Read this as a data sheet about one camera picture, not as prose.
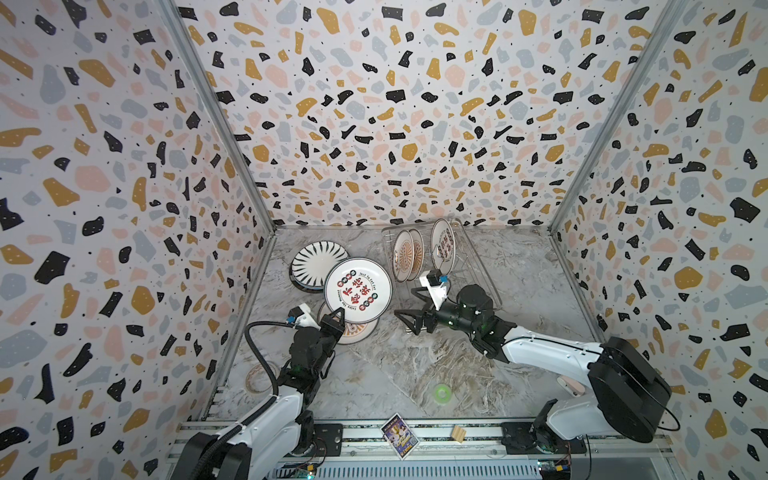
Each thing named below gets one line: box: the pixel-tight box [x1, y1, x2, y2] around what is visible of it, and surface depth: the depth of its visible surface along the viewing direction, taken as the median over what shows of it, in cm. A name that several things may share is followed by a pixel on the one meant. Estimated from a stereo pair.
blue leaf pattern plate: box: [289, 241, 350, 293], surface depth 111 cm
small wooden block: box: [452, 425, 466, 443], surface depth 76 cm
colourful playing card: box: [380, 413, 420, 461], surface depth 75 cm
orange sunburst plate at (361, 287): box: [324, 257, 393, 324], surface depth 89 cm
